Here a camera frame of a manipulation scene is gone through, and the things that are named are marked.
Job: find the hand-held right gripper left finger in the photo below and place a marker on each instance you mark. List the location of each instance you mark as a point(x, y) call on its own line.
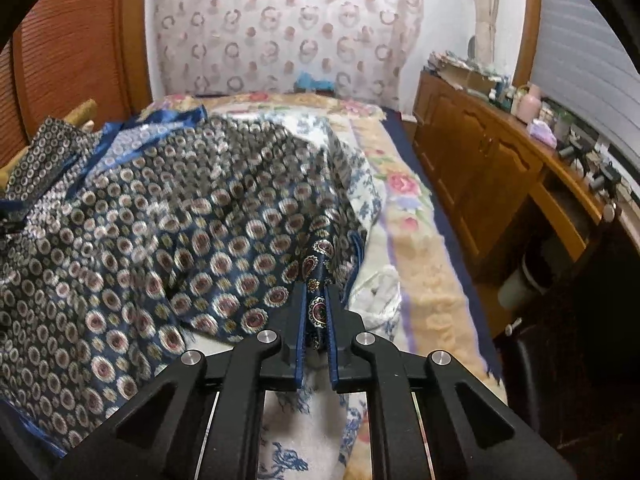
point(301, 330)

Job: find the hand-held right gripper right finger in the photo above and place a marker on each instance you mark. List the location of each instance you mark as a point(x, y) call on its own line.
point(331, 345)

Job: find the blue patterned satin garment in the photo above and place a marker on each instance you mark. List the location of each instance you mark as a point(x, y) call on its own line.
point(200, 220)

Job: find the white blue floral bed sheet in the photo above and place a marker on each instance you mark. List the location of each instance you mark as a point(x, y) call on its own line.
point(320, 425)

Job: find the beige floral blanket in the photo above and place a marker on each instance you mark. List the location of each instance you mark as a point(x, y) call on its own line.
point(400, 185)

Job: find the grey trash bin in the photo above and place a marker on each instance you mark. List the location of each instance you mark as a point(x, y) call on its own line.
point(520, 285)

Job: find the wooden cabinet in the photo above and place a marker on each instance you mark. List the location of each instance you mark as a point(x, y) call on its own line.
point(480, 160)

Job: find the black chair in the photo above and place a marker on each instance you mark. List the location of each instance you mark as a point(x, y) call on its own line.
point(575, 360)

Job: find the small blue cloth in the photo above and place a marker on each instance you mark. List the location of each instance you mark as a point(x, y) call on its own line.
point(312, 82)

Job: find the purple tissue pack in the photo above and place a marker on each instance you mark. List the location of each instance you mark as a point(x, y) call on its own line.
point(542, 132)

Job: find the cardboard box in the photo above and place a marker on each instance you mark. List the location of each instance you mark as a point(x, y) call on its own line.
point(475, 80)

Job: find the pink bottle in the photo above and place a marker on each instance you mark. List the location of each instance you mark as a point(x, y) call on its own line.
point(529, 107)

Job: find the black desk device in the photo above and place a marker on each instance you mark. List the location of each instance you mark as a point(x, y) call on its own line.
point(602, 177)

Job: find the wooden louvered wardrobe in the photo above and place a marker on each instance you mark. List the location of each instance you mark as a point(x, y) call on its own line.
point(75, 50)

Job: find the beige window curtain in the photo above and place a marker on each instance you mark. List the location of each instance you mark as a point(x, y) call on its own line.
point(487, 20)

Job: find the grey window blind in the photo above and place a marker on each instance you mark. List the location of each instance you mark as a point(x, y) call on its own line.
point(575, 35)

